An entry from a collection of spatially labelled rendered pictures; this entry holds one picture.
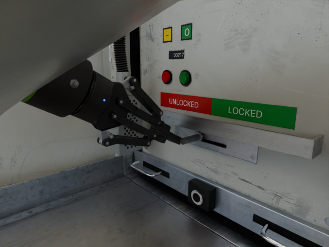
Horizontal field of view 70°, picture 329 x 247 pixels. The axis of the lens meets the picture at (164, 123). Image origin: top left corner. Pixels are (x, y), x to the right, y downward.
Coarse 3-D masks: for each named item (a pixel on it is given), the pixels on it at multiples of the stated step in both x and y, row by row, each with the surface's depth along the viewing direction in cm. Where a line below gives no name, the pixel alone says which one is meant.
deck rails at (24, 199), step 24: (72, 168) 60; (96, 168) 64; (120, 168) 69; (0, 192) 50; (24, 192) 53; (48, 192) 57; (72, 192) 61; (96, 192) 62; (0, 216) 51; (24, 216) 51
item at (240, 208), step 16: (144, 160) 67; (160, 160) 62; (160, 176) 63; (176, 176) 58; (192, 176) 54; (224, 192) 48; (224, 208) 48; (240, 208) 45; (256, 208) 43; (272, 208) 41; (240, 224) 46; (256, 224) 43; (272, 224) 41; (288, 224) 39; (304, 224) 37; (288, 240) 39; (304, 240) 37; (320, 240) 35
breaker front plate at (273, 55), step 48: (192, 0) 48; (240, 0) 40; (288, 0) 35; (144, 48) 62; (192, 48) 50; (240, 48) 42; (288, 48) 36; (240, 96) 43; (288, 96) 37; (192, 144) 53; (240, 144) 44; (240, 192) 46; (288, 192) 39
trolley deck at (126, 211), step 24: (120, 192) 62; (144, 192) 62; (48, 216) 52; (72, 216) 52; (96, 216) 52; (120, 216) 52; (144, 216) 52; (168, 216) 52; (0, 240) 44; (24, 240) 44; (48, 240) 44; (72, 240) 44; (96, 240) 44; (120, 240) 44; (144, 240) 44; (168, 240) 44; (192, 240) 44; (216, 240) 44
